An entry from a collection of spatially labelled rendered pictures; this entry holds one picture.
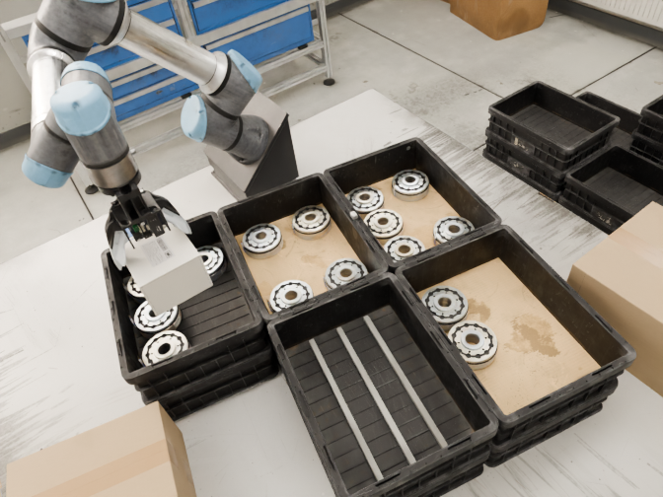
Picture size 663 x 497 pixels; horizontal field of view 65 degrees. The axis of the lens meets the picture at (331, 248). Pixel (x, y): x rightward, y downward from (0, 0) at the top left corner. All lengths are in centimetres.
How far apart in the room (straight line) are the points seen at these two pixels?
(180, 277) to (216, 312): 31
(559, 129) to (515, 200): 75
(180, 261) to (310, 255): 45
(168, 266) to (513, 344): 72
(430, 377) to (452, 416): 9
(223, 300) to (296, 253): 22
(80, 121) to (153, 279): 30
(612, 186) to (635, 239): 97
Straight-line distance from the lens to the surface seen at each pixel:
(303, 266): 131
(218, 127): 149
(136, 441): 114
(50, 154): 98
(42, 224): 323
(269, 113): 162
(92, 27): 128
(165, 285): 99
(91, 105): 83
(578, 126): 240
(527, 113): 244
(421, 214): 141
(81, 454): 118
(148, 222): 93
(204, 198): 179
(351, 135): 193
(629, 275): 127
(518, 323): 121
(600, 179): 233
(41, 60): 126
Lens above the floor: 181
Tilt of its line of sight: 47 degrees down
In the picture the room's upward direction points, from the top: 9 degrees counter-clockwise
